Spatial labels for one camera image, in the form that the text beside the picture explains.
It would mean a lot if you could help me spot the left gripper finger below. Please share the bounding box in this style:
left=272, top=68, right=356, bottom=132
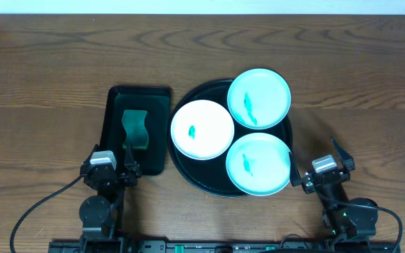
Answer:
left=86, top=144, right=99, bottom=162
left=124, top=141, right=136, bottom=169

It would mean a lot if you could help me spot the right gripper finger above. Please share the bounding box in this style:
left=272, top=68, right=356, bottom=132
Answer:
left=330, top=136, right=355, bottom=171
left=288, top=152, right=301, bottom=187

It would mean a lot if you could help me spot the mint green plate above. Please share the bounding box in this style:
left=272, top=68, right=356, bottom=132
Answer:
left=227, top=68, right=291, bottom=130
left=226, top=133, right=291, bottom=196

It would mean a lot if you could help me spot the green sponge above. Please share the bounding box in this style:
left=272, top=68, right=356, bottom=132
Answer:
left=122, top=110, right=149, bottom=150

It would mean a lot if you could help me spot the white plate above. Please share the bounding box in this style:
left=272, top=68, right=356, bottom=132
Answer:
left=170, top=100, right=235, bottom=160

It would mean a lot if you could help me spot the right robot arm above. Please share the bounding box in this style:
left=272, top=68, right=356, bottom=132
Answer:
left=288, top=139, right=378, bottom=251

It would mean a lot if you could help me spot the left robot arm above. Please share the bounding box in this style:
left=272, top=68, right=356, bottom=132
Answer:
left=77, top=143, right=142, bottom=253

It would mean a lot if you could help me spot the rectangular black tray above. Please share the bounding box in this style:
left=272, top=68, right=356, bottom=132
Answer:
left=100, top=86, right=171, bottom=176

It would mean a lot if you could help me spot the round black tray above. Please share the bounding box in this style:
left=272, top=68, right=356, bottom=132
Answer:
left=167, top=79, right=293, bottom=197

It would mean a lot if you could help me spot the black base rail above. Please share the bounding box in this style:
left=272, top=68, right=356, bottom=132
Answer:
left=47, top=239, right=401, bottom=253

